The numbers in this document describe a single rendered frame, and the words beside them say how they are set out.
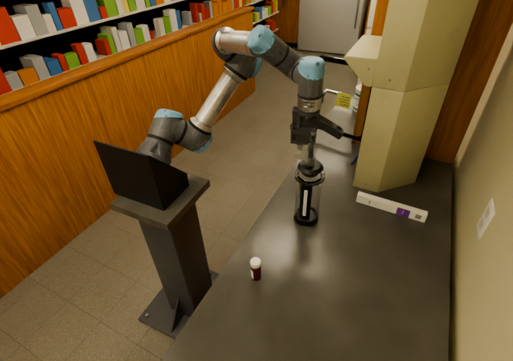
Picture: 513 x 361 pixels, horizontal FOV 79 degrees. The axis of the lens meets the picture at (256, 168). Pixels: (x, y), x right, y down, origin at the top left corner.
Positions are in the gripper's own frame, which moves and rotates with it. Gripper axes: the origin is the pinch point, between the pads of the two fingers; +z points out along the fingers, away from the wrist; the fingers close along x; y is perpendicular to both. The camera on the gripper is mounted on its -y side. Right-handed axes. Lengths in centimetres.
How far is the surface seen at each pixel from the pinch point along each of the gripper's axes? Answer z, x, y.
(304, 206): 17.9, 4.7, 0.7
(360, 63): -26.5, -24.9, -13.8
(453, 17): -41, -27, -40
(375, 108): -10.5, -22.8, -21.8
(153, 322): 121, 13, 85
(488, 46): -27, -50, -63
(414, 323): 29, 37, -35
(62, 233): 111, -32, 181
